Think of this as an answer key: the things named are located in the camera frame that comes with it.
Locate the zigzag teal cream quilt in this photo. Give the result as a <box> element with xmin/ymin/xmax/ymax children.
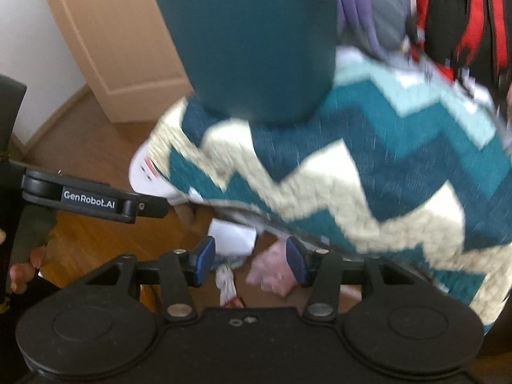
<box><xmin>154</xmin><ymin>46</ymin><xmax>512</xmax><ymax>334</ymax></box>

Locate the beige wooden door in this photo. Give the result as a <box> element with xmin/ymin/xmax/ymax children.
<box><xmin>36</xmin><ymin>0</ymin><xmax>193</xmax><ymax>124</ymax></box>

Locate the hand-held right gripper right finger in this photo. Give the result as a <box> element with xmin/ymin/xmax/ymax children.
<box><xmin>286</xmin><ymin>236</ymin><xmax>430</xmax><ymax>323</ymax></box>

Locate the person's left hand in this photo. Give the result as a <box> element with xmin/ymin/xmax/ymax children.
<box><xmin>8</xmin><ymin>246</ymin><xmax>49</xmax><ymax>294</ymax></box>

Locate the red black backpack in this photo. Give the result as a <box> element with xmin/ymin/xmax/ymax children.
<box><xmin>407</xmin><ymin>0</ymin><xmax>512</xmax><ymax>97</ymax></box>

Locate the white cabinet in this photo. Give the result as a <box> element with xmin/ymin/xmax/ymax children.
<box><xmin>0</xmin><ymin>0</ymin><xmax>87</xmax><ymax>145</ymax></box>

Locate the teal trash bin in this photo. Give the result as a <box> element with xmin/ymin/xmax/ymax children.
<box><xmin>144</xmin><ymin>0</ymin><xmax>339</xmax><ymax>125</ymax></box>

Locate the white round stool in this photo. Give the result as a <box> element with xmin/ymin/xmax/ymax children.
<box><xmin>129</xmin><ymin>140</ymin><xmax>201</xmax><ymax>225</ymax></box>

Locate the purple grey backpack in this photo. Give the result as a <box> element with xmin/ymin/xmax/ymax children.
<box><xmin>336</xmin><ymin>0</ymin><xmax>420</xmax><ymax>64</ymax></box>

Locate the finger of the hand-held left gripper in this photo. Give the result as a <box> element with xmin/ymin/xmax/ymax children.
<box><xmin>120</xmin><ymin>192</ymin><xmax>169</xmax><ymax>219</ymax></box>

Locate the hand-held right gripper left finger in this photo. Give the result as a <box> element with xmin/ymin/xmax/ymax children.
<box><xmin>84</xmin><ymin>236</ymin><xmax>217</xmax><ymax>323</ymax></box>

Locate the pink cloth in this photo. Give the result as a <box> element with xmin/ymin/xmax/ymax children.
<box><xmin>245</xmin><ymin>244</ymin><xmax>297</xmax><ymax>297</ymax></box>

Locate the white paper sheet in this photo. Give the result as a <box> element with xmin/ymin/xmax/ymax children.
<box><xmin>208</xmin><ymin>218</ymin><xmax>258</xmax><ymax>257</ymax></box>

